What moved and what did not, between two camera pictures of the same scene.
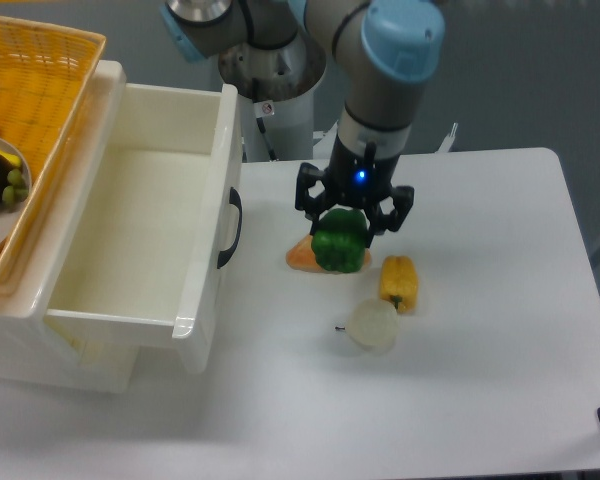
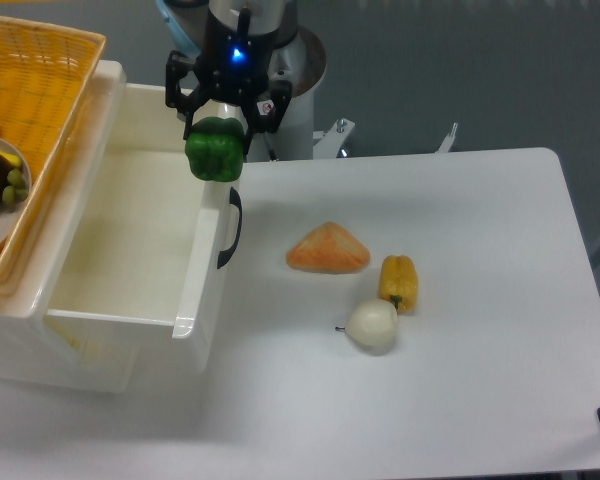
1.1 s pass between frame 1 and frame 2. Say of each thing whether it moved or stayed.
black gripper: moved
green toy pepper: moved
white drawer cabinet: stayed
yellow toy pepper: stayed
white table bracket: stayed
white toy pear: stayed
